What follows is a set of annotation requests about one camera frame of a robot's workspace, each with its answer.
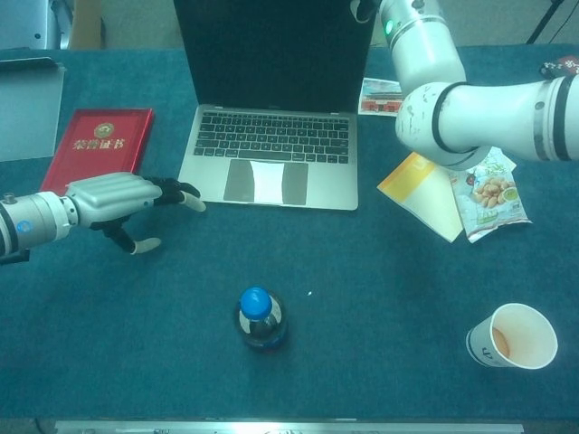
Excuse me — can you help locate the black printed package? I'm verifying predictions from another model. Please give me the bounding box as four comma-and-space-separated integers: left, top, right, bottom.
539, 54, 579, 81

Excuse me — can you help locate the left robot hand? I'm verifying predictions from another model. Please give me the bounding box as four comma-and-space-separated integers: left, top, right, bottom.
62, 171, 207, 256

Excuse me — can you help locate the teal table cloth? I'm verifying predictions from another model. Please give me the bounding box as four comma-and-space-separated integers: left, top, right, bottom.
0, 43, 579, 422

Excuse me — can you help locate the red certificate book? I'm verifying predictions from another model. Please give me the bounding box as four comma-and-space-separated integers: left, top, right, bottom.
39, 108, 156, 196

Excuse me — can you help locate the wooden furniture leg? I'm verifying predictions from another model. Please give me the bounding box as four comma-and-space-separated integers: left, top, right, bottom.
68, 0, 108, 50

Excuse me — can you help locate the silver laptop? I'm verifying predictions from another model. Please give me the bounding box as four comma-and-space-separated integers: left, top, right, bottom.
174, 0, 379, 212

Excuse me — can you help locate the yellow and white notepad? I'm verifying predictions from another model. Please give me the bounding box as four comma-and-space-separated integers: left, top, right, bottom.
376, 151, 465, 244

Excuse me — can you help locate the white paper cup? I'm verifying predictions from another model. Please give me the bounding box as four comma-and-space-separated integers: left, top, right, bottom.
466, 303, 559, 371

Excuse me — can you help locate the black tripod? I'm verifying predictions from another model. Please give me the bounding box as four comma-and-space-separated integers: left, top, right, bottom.
527, 0, 566, 45

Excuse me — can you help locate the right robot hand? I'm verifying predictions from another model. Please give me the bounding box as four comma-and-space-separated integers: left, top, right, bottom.
350, 0, 385, 24

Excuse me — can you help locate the blue-capped plastic bottle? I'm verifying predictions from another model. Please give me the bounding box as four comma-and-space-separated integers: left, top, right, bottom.
233, 285, 290, 353

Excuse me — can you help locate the white peanut snack bag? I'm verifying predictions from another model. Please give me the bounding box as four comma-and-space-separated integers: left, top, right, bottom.
451, 146, 533, 244

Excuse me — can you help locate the silver metal cabinet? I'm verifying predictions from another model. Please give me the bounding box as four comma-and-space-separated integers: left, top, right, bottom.
0, 0, 73, 51

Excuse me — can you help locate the red palace postcard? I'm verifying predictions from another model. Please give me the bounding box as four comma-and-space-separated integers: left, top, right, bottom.
357, 77, 404, 118

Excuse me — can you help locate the aluminium rail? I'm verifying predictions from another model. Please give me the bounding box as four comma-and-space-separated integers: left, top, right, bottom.
53, 420, 526, 434

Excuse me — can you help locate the grey metal tray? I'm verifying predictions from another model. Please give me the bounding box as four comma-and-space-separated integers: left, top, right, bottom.
0, 56, 67, 163

